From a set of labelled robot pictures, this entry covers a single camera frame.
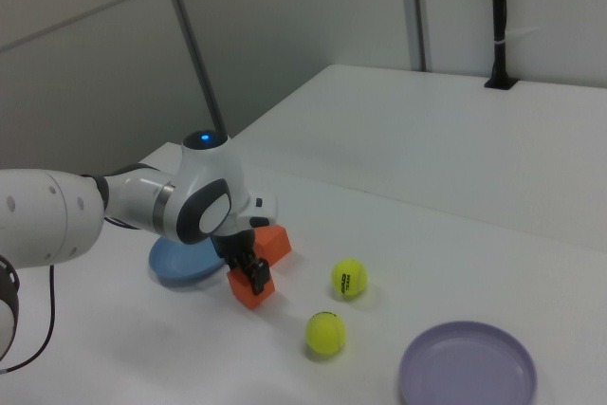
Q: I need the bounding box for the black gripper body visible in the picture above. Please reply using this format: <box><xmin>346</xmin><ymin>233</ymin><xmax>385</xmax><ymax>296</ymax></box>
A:
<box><xmin>212</xmin><ymin>227</ymin><xmax>260</xmax><ymax>267</ymax></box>

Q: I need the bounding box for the yellow tennis ball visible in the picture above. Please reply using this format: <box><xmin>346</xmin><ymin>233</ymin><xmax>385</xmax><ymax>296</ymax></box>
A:
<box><xmin>330</xmin><ymin>257</ymin><xmax>369</xmax><ymax>301</ymax></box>
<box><xmin>304</xmin><ymin>311</ymin><xmax>346</xmax><ymax>355</ymax></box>

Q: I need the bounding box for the blue plate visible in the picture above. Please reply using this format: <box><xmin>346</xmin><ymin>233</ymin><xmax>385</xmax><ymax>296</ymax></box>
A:
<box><xmin>148</xmin><ymin>236</ymin><xmax>229</xmax><ymax>285</ymax></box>

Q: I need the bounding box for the purple plate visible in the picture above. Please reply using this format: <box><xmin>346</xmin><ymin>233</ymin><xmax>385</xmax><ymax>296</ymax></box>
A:
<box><xmin>396</xmin><ymin>320</ymin><xmax>539</xmax><ymax>405</ymax></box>

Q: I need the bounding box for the long black robot cable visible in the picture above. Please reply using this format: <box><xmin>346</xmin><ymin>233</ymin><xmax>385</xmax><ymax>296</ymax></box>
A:
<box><xmin>0</xmin><ymin>214</ymin><xmax>141</xmax><ymax>374</ymax></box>

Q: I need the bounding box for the black camera pole with base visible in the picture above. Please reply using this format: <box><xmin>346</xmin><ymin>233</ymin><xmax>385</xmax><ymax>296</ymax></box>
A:
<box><xmin>483</xmin><ymin>0</ymin><xmax>518</xmax><ymax>91</ymax></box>

